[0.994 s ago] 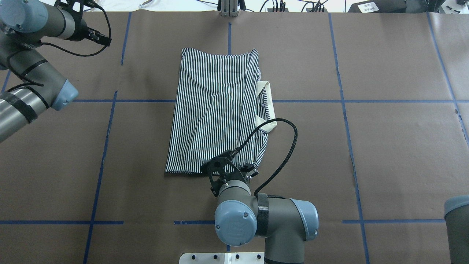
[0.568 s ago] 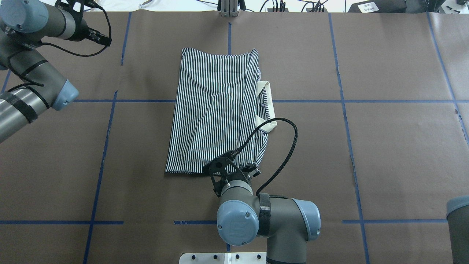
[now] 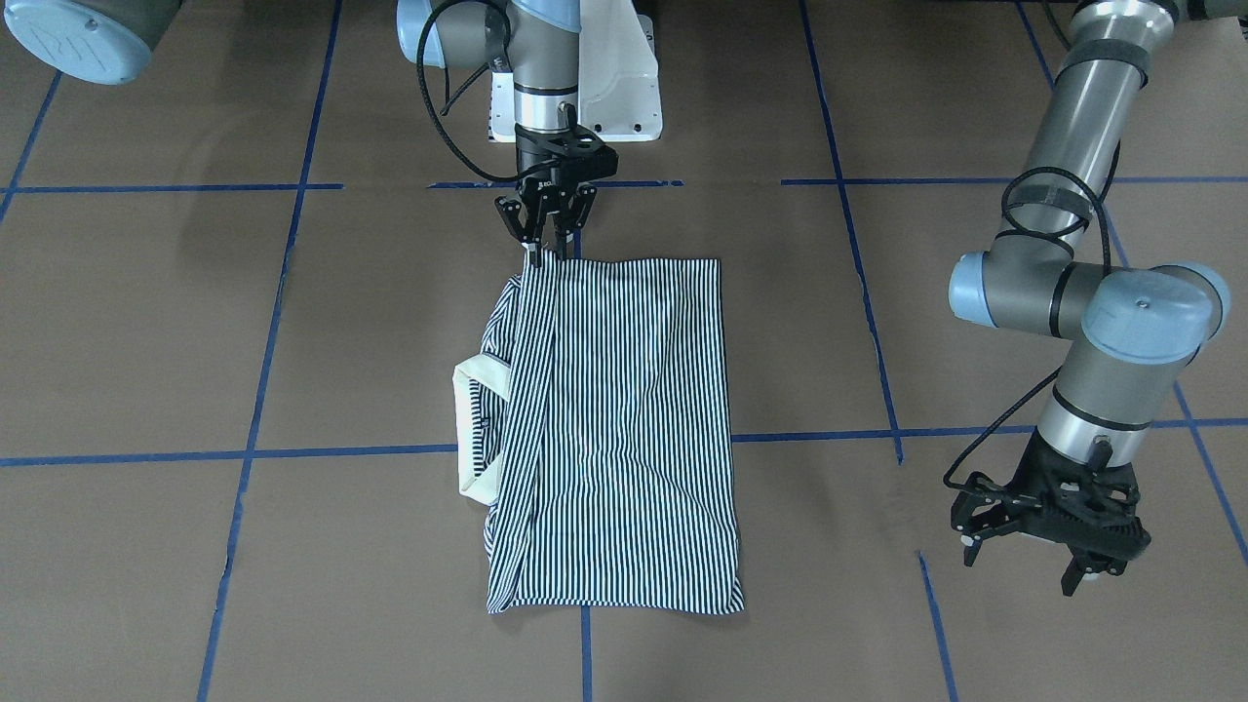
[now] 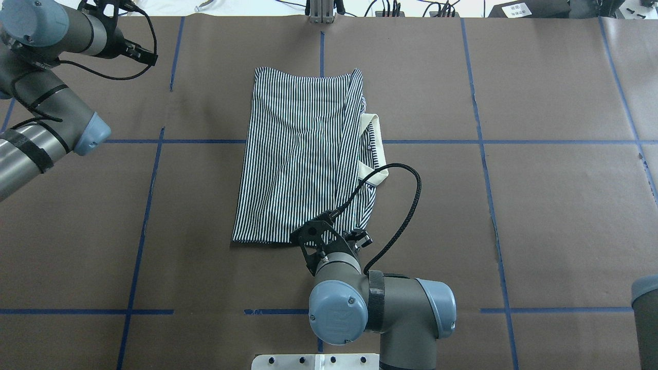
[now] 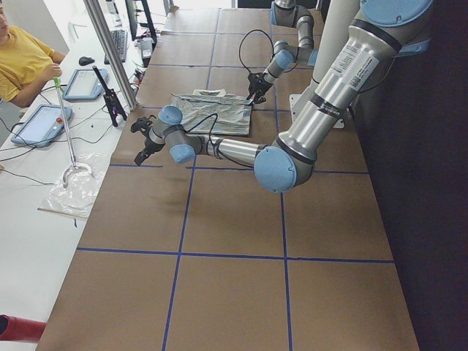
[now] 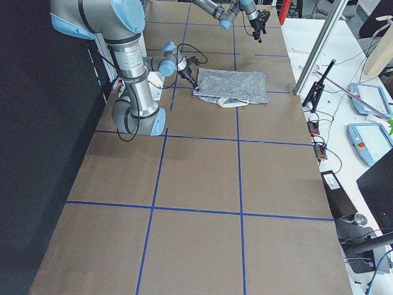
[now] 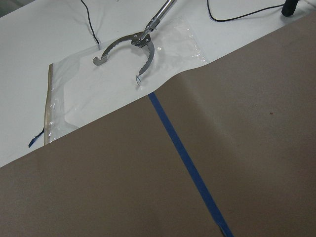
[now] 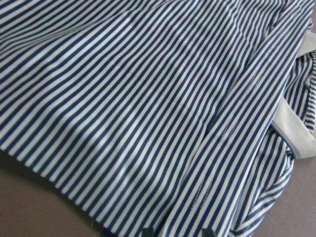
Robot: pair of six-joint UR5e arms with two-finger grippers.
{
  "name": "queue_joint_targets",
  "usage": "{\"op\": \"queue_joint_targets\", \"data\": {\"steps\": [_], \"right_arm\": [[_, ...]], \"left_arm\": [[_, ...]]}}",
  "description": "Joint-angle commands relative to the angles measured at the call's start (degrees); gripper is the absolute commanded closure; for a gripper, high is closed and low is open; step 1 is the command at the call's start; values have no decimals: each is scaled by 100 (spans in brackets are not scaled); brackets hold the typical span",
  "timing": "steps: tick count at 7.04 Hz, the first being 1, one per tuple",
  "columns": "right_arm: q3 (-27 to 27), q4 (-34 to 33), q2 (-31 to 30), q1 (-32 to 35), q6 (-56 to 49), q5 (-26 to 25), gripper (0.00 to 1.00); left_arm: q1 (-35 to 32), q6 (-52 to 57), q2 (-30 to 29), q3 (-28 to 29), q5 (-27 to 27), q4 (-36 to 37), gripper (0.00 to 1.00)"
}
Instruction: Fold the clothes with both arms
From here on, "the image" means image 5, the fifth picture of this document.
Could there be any red object at edge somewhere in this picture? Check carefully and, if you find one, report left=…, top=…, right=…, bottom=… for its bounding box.
left=1, top=314, right=46, bottom=344

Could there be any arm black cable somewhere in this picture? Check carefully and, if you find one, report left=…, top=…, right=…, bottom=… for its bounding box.
left=182, top=113, right=220, bottom=158
left=238, top=29, right=276, bottom=76

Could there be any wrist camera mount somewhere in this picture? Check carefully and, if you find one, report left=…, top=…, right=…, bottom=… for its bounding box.
left=130, top=115, right=154, bottom=137
left=247, top=72, right=263, bottom=94

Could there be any blue teach pendant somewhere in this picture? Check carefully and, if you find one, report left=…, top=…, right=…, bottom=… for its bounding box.
left=10, top=104, right=64, bottom=147
left=62, top=69, right=104, bottom=102

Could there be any blue tape line crosswise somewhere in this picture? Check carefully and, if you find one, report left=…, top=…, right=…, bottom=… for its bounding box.
left=76, top=246, right=394, bottom=264

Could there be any black camera tripod stand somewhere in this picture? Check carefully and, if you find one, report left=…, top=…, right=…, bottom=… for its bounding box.
left=92, top=66, right=127, bottom=127

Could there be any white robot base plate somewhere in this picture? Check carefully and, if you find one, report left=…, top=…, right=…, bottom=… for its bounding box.
left=288, top=93, right=347, bottom=129

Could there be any black computer mouse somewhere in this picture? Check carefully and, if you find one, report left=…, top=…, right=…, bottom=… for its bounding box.
left=78, top=56, right=95, bottom=67

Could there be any metal reacher grabber tool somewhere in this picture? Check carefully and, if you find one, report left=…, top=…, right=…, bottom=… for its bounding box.
left=53, top=77, right=93, bottom=189

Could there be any aluminium frame post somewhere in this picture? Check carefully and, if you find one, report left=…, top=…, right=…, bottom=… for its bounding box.
left=84, top=0, right=137, bottom=111

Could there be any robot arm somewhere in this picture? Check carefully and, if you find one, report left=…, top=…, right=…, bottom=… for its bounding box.
left=131, top=1, right=433, bottom=192
left=246, top=1, right=318, bottom=104

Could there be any blue tape line lengthwise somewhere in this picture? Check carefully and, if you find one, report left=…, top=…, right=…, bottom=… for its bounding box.
left=161, top=9, right=221, bottom=351

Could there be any navy white striped polo shirt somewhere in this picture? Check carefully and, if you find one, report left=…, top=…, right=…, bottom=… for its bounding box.
left=170, top=89, right=252, bottom=136

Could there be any brown paper table cover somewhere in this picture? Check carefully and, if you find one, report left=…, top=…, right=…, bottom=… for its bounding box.
left=35, top=7, right=421, bottom=351

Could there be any near blue teach pendant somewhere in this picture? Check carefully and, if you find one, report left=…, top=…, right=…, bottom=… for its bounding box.
left=10, top=104, right=64, bottom=147

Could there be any person in yellow shirt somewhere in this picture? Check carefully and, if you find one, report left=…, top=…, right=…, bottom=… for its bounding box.
left=1, top=10, right=65, bottom=108

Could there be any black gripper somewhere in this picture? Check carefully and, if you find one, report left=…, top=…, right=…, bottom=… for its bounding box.
left=135, top=131, right=163, bottom=165
left=246, top=75, right=273, bottom=104

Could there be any black monitor stand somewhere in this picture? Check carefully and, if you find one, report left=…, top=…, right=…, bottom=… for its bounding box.
left=125, top=0, right=157, bottom=48

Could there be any black keyboard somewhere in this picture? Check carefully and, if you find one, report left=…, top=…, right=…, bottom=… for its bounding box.
left=110, top=29, right=128, bottom=62

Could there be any clear plastic bag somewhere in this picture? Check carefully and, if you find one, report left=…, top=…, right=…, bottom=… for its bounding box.
left=38, top=153, right=110, bottom=219

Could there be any far blue teach pendant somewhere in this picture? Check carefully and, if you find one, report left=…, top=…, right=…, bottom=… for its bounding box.
left=62, top=69, right=104, bottom=102

